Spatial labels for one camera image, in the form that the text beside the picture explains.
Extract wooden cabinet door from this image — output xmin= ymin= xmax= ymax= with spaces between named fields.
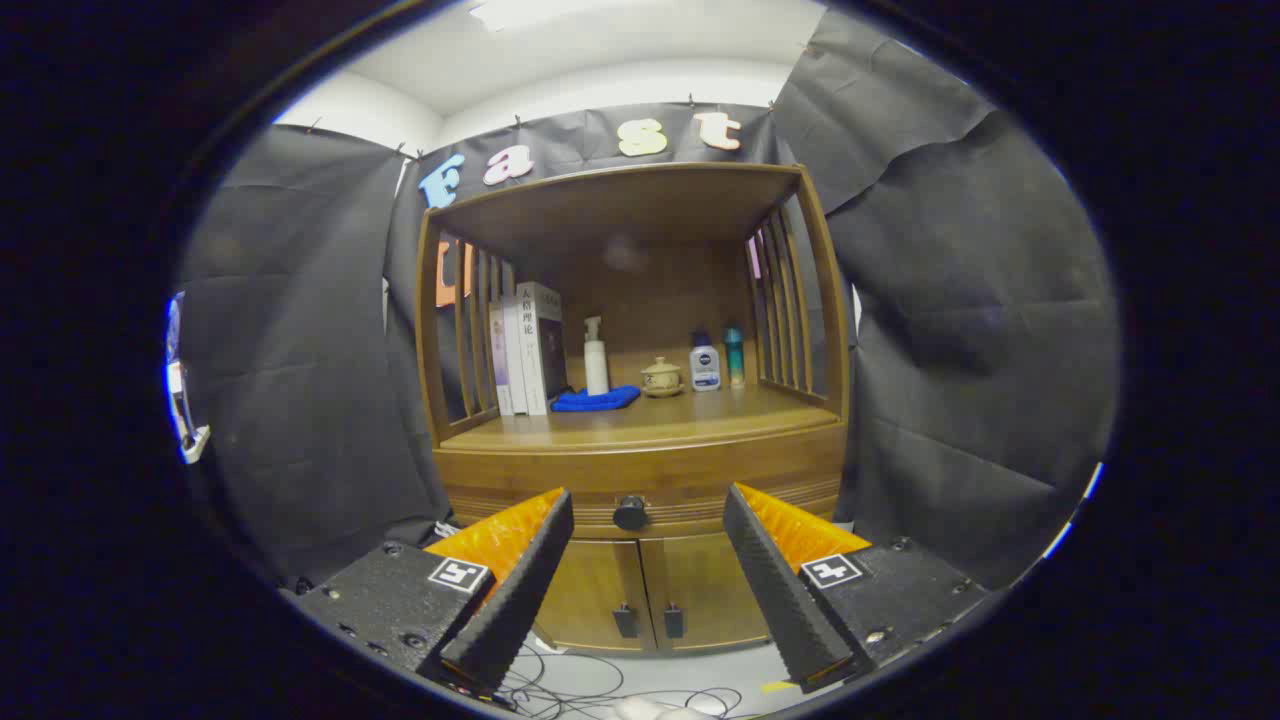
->
xmin=540 ymin=538 xmax=656 ymax=651
xmin=640 ymin=535 xmax=773 ymax=649

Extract lilac book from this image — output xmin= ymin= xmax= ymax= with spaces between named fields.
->
xmin=488 ymin=302 xmax=513 ymax=417

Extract white pump bottle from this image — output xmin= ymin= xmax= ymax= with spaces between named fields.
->
xmin=583 ymin=316 xmax=610 ymax=396

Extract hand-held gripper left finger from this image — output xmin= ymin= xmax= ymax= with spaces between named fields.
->
xmin=295 ymin=487 xmax=576 ymax=701

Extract blue cloth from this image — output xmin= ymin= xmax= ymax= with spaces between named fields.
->
xmin=550 ymin=385 xmax=642 ymax=413

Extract small beige lidded pot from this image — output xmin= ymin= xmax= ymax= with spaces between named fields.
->
xmin=640 ymin=357 xmax=685 ymax=399

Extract wooden cabinet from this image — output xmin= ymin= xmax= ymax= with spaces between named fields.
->
xmin=415 ymin=162 xmax=851 ymax=656

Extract black floor cables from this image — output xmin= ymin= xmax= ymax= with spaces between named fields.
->
xmin=495 ymin=640 xmax=746 ymax=720

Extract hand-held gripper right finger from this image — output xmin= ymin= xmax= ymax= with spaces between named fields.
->
xmin=722 ymin=483 xmax=991 ymax=694

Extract white blue lotion bottle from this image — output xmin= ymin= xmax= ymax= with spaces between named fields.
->
xmin=689 ymin=330 xmax=722 ymax=392

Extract wooden drawer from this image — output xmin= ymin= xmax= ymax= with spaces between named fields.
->
xmin=432 ymin=422 xmax=849 ymax=539

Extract black backdrop cloth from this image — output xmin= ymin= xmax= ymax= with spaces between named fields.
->
xmin=175 ymin=10 xmax=1121 ymax=591

